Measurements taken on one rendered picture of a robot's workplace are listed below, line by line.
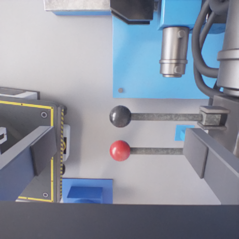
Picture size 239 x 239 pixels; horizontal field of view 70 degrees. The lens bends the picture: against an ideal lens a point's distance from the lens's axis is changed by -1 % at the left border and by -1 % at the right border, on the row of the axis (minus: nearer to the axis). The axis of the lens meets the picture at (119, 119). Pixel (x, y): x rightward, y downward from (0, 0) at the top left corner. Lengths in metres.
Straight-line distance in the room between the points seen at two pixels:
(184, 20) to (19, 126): 0.97
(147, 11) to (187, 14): 0.14
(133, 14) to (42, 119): 0.71
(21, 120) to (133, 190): 1.04
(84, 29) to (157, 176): 1.25
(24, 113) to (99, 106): 0.50
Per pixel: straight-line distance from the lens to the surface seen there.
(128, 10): 0.73
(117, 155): 0.28
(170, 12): 0.72
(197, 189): 1.73
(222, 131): 0.32
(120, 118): 0.26
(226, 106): 0.31
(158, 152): 0.30
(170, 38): 0.74
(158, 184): 1.60
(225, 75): 0.32
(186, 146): 0.17
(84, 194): 1.53
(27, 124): 1.11
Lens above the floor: 1.24
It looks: 73 degrees down
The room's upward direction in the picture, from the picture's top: 177 degrees counter-clockwise
